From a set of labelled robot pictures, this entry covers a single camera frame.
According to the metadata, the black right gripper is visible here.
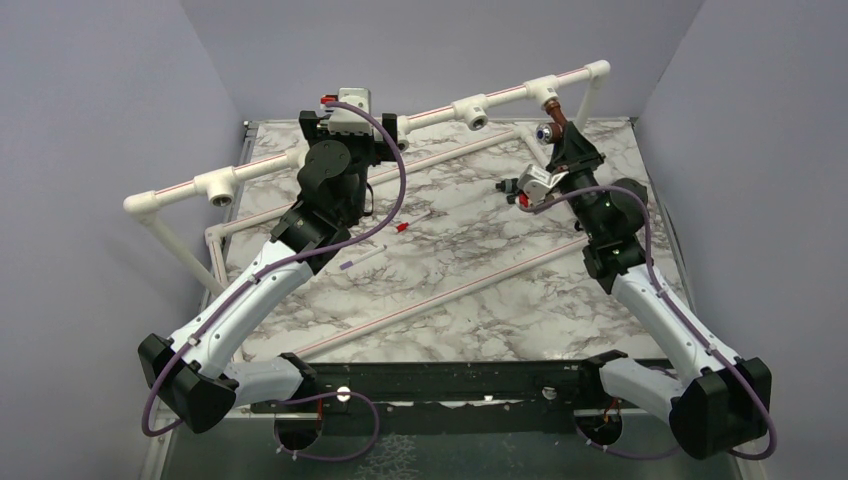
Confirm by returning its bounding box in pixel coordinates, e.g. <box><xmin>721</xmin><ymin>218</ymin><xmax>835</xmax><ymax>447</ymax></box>
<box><xmin>544</xmin><ymin>124</ymin><xmax>605</xmax><ymax>242</ymax></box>

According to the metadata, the brown water faucet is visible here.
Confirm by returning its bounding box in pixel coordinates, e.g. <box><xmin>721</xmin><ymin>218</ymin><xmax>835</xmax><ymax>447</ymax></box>
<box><xmin>535</xmin><ymin>98</ymin><xmax>568</xmax><ymax>145</ymax></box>

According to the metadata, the white PVC pipe frame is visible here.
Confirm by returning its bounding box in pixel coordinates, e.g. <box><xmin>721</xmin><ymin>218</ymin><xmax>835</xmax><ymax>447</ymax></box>
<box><xmin>123</xmin><ymin>60</ymin><xmax>610</xmax><ymax>328</ymax></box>

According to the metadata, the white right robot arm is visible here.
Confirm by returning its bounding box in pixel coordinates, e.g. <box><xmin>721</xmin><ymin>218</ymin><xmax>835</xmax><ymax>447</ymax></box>
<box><xmin>536</xmin><ymin>122</ymin><xmax>777</xmax><ymax>461</ymax></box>

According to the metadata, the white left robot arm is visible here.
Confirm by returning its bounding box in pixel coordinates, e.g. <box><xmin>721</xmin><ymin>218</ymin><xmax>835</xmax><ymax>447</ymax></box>
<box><xmin>138</xmin><ymin>101</ymin><xmax>407</xmax><ymax>437</ymax></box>

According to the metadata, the red capped white pen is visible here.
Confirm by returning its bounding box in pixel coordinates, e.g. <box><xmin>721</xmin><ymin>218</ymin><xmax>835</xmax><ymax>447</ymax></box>
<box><xmin>396</xmin><ymin>211</ymin><xmax>432</xmax><ymax>233</ymax></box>

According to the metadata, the purple capped white pen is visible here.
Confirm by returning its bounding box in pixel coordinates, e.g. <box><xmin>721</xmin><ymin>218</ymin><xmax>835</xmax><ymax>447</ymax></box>
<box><xmin>339</xmin><ymin>244</ymin><xmax>387</xmax><ymax>271</ymax></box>

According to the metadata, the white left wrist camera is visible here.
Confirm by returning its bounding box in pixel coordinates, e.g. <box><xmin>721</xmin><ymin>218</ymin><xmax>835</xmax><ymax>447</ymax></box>
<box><xmin>319</xmin><ymin>87</ymin><xmax>374</xmax><ymax>134</ymax></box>

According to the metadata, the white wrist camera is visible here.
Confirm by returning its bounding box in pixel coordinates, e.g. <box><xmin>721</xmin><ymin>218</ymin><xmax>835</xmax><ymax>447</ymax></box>
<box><xmin>516</xmin><ymin>164</ymin><xmax>568</xmax><ymax>211</ymax></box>
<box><xmin>319</xmin><ymin>87</ymin><xmax>374</xmax><ymax>134</ymax></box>

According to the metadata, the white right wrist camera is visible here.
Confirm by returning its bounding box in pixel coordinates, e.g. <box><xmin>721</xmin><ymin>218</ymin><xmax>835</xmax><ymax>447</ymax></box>
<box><xmin>516</xmin><ymin>164</ymin><xmax>568</xmax><ymax>211</ymax></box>

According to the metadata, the black faucet with orange handle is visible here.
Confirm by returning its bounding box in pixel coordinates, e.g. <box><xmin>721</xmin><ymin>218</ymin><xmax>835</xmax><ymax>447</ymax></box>
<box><xmin>495</xmin><ymin>178</ymin><xmax>523</xmax><ymax>205</ymax></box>

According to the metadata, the black front mounting rail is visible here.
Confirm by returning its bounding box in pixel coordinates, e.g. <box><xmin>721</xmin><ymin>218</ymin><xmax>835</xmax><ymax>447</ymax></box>
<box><xmin>250</xmin><ymin>360</ymin><xmax>637</xmax><ymax>444</ymax></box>

